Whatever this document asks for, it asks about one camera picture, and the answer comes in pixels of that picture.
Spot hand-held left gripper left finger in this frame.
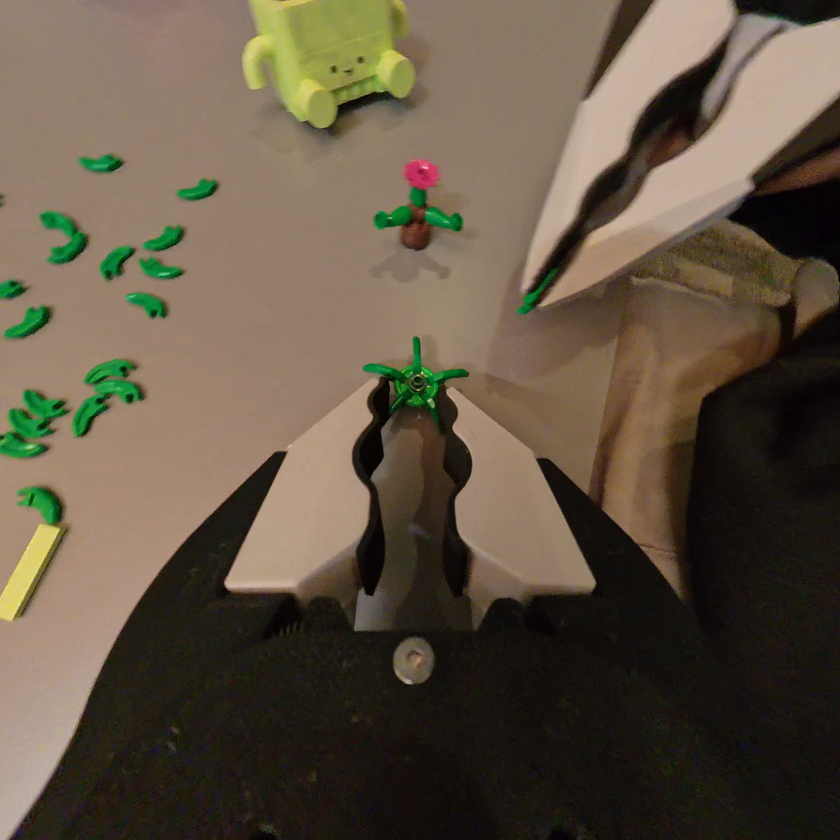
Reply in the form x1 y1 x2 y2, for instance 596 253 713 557
224 377 389 631

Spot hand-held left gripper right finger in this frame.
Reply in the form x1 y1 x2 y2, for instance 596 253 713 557
441 386 598 631

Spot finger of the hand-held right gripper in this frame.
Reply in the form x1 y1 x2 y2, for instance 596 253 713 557
541 18 840 309
520 0 737 295

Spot curved green leaf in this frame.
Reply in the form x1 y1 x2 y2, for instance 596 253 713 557
516 268 560 316

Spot green spiky plant stem piece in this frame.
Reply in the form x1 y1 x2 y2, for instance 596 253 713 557
362 336 470 434

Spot person's right hand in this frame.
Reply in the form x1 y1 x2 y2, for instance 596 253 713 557
753 146 840 198

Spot person's beige trousers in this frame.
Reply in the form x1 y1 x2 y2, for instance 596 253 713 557
486 217 840 601

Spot small potted toy flower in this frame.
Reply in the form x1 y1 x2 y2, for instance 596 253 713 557
373 159 464 252

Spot group of green leaf pieces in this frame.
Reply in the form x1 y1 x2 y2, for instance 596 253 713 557
0 154 219 526

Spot yellow flat brick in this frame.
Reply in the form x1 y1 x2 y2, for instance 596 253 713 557
0 523 67 622

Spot lime green toy flower pot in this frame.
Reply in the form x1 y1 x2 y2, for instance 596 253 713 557
241 0 417 130

